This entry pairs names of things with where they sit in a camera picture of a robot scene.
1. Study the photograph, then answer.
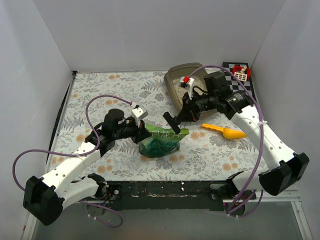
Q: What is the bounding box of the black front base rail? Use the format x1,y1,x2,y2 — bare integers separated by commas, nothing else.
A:
86,180,240,211

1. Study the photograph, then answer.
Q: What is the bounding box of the floral table mat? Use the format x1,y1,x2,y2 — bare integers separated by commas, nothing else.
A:
54,71,258,181

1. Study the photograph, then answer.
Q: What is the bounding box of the black bag clip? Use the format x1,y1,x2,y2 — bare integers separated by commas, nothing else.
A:
162,112,181,134

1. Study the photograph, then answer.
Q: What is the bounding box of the grey litter box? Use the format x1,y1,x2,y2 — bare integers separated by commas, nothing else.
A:
163,62,218,114

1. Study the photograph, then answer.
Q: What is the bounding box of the green cat litter bag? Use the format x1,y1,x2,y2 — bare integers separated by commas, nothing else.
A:
138,124,190,158

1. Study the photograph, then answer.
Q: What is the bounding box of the yellow plastic scoop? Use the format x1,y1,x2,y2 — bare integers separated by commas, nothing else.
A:
201,123,247,140

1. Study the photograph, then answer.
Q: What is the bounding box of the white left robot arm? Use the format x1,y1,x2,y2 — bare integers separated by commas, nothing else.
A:
23,106,152,226

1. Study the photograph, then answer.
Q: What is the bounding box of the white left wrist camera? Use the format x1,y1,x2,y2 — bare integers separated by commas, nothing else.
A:
131,104,148,127

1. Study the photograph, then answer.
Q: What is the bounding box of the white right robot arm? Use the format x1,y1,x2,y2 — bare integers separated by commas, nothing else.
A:
171,71,310,199

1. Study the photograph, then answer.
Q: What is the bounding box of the red white toy block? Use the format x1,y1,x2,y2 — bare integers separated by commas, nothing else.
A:
232,64,251,82

